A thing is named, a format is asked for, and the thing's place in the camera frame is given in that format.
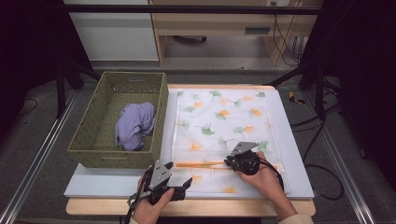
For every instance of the leaf print mesh laundry bag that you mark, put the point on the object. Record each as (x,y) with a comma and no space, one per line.
(218,130)

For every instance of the white cabinet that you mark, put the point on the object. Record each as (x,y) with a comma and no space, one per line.
(115,37)

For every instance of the pale blue board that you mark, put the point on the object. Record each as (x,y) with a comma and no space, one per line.
(124,183)

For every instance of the person's right hand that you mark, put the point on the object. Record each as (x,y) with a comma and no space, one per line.
(266,182)

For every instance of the aluminium rail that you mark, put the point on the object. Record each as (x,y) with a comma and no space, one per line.
(39,155)
(358,202)

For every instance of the black horizontal metal bar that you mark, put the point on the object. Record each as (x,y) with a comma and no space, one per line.
(186,9)

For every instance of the light wooden desk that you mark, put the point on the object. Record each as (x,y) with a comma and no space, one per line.
(218,25)

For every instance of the black metal stand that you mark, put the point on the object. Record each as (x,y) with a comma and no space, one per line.
(60,93)
(319,93)

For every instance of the yellow and black tool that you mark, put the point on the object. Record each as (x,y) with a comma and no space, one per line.
(292,97)

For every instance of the purple garment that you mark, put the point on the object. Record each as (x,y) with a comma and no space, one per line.
(134,124)

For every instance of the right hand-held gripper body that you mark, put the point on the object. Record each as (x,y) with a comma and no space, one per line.
(247,161)

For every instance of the black curtain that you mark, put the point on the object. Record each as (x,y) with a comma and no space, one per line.
(367,62)
(28,46)

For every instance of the person's left hand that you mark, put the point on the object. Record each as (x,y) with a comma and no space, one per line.
(146,213)

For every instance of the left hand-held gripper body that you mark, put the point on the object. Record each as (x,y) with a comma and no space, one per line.
(160,175)

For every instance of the green woven basket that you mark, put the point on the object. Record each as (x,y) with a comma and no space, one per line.
(102,133)

